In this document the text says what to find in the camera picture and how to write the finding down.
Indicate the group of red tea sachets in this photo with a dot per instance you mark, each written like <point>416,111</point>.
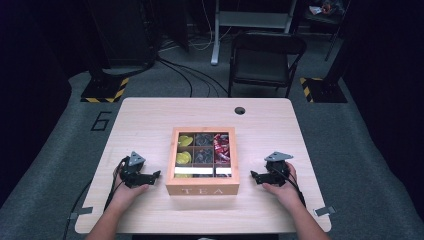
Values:
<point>221,148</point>

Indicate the black folding chair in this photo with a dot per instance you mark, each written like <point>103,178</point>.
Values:
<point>263,63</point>

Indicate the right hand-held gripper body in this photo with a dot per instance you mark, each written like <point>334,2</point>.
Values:
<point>276,171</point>

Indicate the person's left hand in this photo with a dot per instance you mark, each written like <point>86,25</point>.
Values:
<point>126,193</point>

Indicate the group of dark tea packets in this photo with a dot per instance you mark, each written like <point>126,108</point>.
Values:
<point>203,155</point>

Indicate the grey tape strip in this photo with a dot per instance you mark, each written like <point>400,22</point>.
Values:
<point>81,211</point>
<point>325,211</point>

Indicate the black cabinet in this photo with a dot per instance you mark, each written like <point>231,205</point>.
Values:
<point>123,33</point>

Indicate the black stand with striped base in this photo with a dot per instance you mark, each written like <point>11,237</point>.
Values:
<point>103,89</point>
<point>325,90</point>

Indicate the clutter on dark shelf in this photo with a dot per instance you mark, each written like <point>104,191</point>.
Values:
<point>325,9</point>

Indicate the person's right hand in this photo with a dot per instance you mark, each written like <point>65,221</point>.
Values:
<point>283,193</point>

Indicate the wooden tea box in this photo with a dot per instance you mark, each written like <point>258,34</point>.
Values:
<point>200,190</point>

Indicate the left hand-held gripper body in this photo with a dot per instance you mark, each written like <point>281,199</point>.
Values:
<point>133,173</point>

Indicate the group of yellow tea packets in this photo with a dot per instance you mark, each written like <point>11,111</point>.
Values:
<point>184,140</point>

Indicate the white desk frame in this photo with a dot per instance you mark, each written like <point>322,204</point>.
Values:
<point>248,19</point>

